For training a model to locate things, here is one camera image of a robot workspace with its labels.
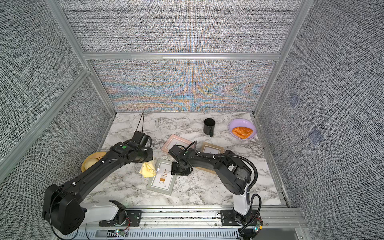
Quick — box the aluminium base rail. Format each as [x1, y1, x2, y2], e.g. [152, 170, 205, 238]
[58, 206, 311, 240]

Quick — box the black mug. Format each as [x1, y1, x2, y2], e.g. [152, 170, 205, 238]
[203, 118, 216, 137]

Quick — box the yellow bamboo steamer basket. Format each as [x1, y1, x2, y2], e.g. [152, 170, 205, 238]
[81, 152, 106, 173]

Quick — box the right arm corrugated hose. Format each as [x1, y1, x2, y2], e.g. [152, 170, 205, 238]
[184, 140, 263, 235]

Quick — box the tan wooden picture frame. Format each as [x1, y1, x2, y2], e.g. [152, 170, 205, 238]
[196, 141, 225, 175]

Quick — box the orange pastry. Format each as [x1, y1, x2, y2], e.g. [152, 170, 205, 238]
[232, 127, 254, 139]

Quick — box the grey-green picture frame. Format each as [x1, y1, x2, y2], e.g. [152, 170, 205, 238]
[147, 159, 176, 196]

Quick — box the pink picture frame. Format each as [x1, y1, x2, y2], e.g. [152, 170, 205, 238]
[161, 135, 192, 153]

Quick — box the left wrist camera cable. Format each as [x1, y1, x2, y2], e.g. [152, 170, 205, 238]
[135, 112, 145, 133]

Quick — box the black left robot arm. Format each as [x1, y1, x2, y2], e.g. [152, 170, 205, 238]
[43, 131, 153, 235]

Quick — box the yellow cleaning cloth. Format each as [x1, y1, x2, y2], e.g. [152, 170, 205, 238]
[139, 161, 157, 178]

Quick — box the purple bowl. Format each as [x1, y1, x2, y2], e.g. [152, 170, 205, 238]
[229, 119, 257, 140]

